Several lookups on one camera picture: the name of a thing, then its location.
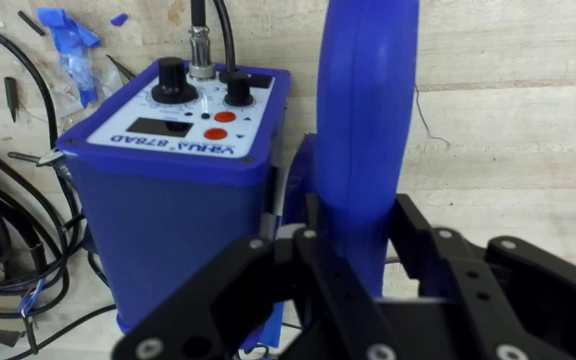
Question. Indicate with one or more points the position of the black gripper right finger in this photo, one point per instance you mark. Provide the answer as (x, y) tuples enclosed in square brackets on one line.
[(520, 292)]

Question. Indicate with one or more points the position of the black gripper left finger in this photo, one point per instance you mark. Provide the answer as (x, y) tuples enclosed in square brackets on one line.
[(234, 281)]

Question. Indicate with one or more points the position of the blue hot air station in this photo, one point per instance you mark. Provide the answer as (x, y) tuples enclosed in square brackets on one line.
[(169, 221)]

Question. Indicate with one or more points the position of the blue tape scraps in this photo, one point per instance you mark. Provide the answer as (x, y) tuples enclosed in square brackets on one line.
[(74, 52)]

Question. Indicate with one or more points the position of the small blue tape piece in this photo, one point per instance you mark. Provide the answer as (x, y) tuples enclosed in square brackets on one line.
[(119, 19)]

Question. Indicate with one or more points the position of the small black nozzle tip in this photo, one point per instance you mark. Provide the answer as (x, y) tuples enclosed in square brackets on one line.
[(11, 97)]

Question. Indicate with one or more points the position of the small black stick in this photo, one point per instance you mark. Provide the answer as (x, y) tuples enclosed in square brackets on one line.
[(32, 23)]

